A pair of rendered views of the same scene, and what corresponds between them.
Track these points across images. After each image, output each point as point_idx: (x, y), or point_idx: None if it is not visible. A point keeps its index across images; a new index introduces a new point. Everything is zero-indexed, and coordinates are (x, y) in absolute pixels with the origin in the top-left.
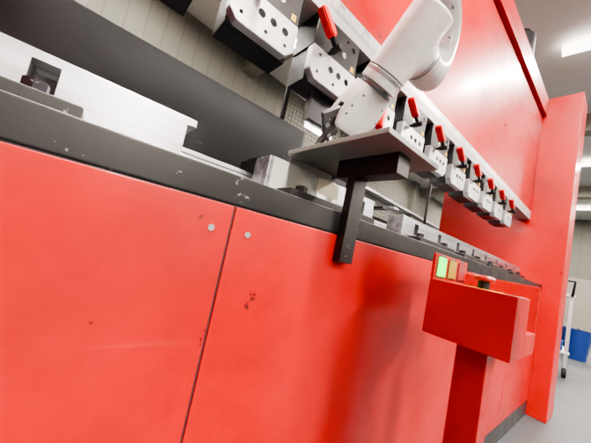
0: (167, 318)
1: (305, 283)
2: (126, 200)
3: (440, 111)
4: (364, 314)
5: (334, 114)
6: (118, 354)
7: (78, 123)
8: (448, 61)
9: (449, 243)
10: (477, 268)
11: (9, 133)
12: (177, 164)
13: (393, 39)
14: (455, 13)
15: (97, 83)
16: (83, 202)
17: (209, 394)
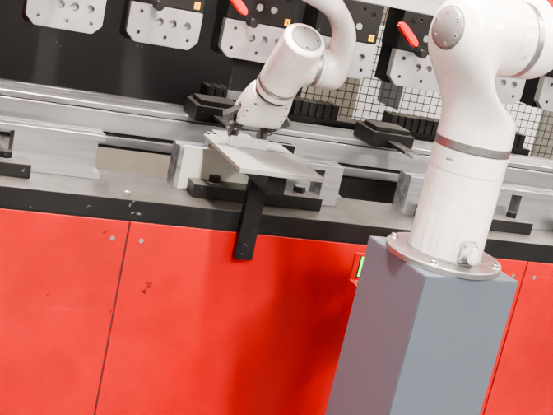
0: (87, 296)
1: (201, 276)
2: (59, 228)
3: None
4: (282, 307)
5: (235, 114)
6: (62, 313)
7: (34, 192)
8: (339, 71)
9: (550, 207)
10: None
11: (7, 204)
12: (86, 202)
13: (269, 65)
14: (341, 26)
15: (34, 132)
16: (39, 232)
17: (119, 347)
